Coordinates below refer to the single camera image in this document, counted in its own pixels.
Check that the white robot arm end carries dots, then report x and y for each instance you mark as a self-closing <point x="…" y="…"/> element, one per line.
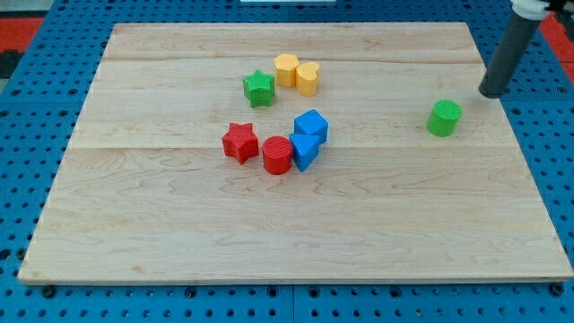
<point x="538" y="10"/>

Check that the yellow heart block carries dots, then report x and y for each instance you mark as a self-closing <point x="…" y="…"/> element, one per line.
<point x="307" y="76"/>

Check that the yellow hexagon block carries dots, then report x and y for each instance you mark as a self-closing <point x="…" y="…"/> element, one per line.
<point x="285" y="66"/>

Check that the light wooden board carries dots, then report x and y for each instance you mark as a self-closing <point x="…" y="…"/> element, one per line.
<point x="146" y="196"/>

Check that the red cylinder block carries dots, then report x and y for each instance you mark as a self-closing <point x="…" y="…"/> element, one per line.
<point x="277" y="152"/>

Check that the blue triangle block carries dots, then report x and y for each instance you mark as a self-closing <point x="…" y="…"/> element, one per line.
<point x="305" y="149"/>

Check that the blue cube block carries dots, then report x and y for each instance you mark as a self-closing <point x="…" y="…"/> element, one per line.
<point x="312" y="123"/>

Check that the red star block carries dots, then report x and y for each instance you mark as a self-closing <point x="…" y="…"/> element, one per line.
<point x="240" y="142"/>

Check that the green star block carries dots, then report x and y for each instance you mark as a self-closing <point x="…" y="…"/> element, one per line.
<point x="259" y="89"/>

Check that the green cylinder block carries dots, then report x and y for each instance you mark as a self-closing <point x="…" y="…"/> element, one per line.
<point x="444" y="117"/>

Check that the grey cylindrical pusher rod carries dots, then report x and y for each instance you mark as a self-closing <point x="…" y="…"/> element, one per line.
<point x="507" y="56"/>

